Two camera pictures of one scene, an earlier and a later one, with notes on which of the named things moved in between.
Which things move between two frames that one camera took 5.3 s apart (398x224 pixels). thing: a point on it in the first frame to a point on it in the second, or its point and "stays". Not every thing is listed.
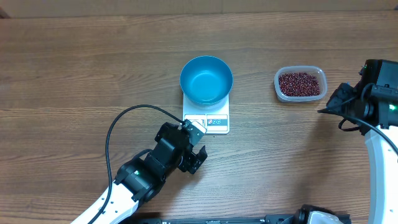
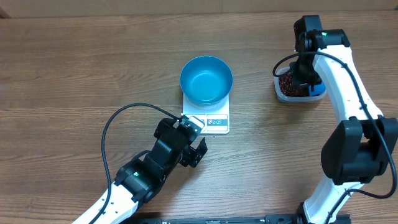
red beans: (298, 84) stays
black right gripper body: (343, 102) to (303, 74)
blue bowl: (206, 80) stays
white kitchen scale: (216, 120) stays
